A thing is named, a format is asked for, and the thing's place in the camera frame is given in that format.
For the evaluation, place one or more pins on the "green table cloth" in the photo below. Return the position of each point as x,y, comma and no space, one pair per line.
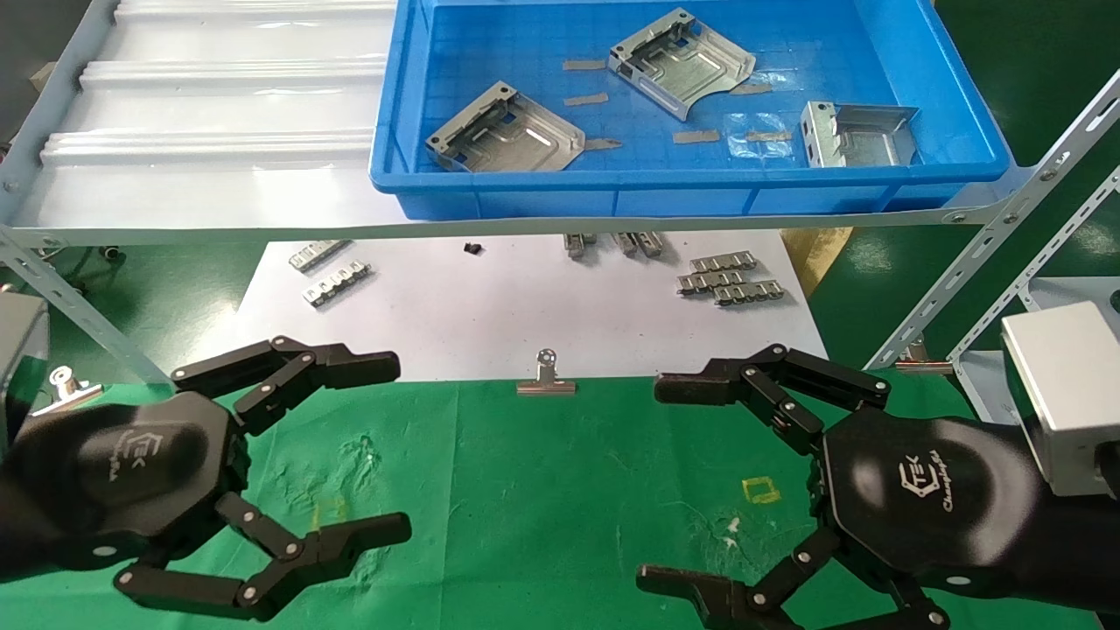
542,490

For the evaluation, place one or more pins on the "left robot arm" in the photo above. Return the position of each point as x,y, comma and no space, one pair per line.
10,534

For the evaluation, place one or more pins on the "folded box-shaped metal bracket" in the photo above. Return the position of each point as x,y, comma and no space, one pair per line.
866,144

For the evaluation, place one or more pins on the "grey left wrist camera housing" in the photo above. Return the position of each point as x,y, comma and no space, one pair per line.
17,350

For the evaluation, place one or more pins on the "clear plastic film piece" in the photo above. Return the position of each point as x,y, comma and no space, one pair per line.
759,150

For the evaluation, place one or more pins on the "white corrugated shelf panel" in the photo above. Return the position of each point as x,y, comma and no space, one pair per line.
219,105

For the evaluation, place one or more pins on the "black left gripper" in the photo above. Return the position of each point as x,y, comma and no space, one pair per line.
122,472

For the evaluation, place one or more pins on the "white tape scrap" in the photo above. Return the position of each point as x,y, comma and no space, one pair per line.
733,526

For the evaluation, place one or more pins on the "blue plastic bin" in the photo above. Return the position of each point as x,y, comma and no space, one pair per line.
525,201

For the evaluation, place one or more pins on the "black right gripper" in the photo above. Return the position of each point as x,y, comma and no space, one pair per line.
927,499

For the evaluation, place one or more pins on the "yellow woven bag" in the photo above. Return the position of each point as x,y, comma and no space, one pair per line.
818,249

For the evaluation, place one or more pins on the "notched sheet metal bracket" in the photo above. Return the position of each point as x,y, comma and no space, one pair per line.
691,66
516,140

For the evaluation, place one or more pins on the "small caster wheel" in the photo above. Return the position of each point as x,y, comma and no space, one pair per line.
111,254

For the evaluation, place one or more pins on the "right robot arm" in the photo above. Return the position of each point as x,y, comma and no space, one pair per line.
1085,542

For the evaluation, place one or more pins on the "small slotted metal strip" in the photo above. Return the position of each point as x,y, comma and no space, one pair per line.
709,281
724,261
319,255
337,284
577,245
650,244
748,293
625,244

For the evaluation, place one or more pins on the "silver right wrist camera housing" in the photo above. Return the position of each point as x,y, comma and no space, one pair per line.
1067,394

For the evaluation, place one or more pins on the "brown tape strip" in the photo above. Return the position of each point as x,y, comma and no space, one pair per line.
696,136
605,144
584,65
754,88
586,99
768,136

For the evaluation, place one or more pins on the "grey metal side plate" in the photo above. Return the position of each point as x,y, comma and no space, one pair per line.
980,385

